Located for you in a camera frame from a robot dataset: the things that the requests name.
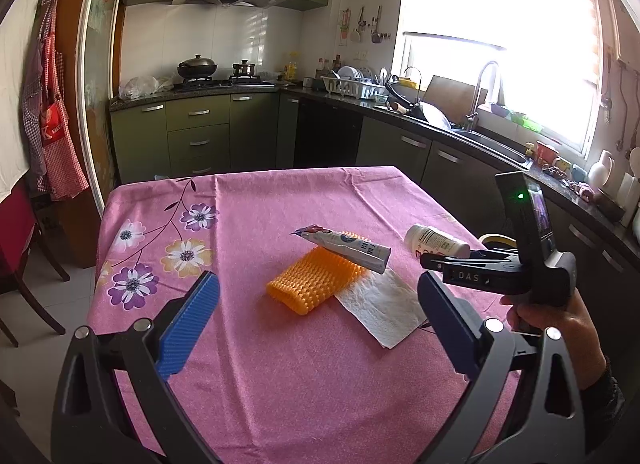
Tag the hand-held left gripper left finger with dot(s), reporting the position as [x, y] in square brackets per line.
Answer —
[190, 324]

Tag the clear plastic bag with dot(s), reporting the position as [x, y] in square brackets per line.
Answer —
[145, 87]

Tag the black built-in dishwasher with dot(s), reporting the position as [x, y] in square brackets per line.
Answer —
[327, 134]

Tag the white ceramic vase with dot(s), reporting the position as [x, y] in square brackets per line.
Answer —
[600, 172]

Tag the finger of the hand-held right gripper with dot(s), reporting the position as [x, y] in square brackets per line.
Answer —
[465, 262]

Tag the wooden cutting board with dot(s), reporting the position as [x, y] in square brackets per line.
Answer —
[450, 97]

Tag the sliding glass door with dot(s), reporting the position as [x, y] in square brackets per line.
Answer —
[97, 94]

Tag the red ceramic container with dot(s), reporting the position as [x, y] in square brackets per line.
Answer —
[545, 152]

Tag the black kitchen countertop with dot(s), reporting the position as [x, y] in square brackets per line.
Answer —
[380, 107]

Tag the steel kitchen sink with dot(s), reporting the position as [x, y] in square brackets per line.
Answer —
[495, 144]

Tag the steel kitchen faucet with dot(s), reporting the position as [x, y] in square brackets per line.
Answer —
[482, 79]

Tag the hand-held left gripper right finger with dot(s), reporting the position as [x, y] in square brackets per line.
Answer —
[450, 329]

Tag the black frying pan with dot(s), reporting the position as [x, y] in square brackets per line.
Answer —
[430, 112]

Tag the green door cabinet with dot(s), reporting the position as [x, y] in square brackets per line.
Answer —
[395, 149]

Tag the white toothpaste tube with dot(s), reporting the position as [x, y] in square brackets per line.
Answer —
[350, 246]

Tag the dark wooden chair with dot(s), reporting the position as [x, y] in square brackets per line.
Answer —
[25, 264]

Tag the green drawer cabinet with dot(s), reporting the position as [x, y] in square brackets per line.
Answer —
[200, 139]

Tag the yellow oil bottle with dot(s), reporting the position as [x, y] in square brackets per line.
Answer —
[291, 72]

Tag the black wok with lid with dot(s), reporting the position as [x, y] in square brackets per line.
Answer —
[197, 67]

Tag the person's right hand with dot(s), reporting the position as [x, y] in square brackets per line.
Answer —
[565, 339]

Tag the red checkered apron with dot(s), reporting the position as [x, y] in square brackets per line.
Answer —
[60, 144]

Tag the pink floral tablecloth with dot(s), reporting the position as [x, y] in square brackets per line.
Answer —
[260, 369]

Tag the white paper towel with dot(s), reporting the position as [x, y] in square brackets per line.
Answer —
[385, 309]

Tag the black gas stove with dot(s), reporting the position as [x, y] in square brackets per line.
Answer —
[225, 82]

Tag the white dish rack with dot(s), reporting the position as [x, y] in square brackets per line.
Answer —
[350, 87]

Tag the kitchen window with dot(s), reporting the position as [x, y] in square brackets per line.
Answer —
[500, 19]

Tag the purple checkered apron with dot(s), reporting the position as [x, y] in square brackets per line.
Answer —
[32, 109]

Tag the white plastic bottle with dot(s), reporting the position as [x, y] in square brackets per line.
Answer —
[435, 240]

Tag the steel cooking pot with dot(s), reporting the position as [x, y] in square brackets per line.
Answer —
[244, 68]

